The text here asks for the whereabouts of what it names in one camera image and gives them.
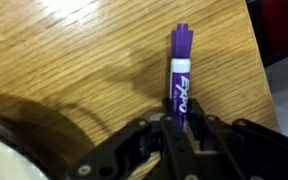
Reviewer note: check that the dark rimmed ceramic bowl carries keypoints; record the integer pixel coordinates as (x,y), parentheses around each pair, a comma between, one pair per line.
(7,150)

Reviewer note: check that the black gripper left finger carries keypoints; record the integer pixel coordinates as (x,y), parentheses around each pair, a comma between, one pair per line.
(140,146)

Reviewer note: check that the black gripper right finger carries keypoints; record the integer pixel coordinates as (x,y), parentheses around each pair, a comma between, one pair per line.
(244,150)

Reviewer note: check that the purple Expo marker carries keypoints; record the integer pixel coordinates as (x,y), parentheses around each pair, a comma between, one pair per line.
(180,66)

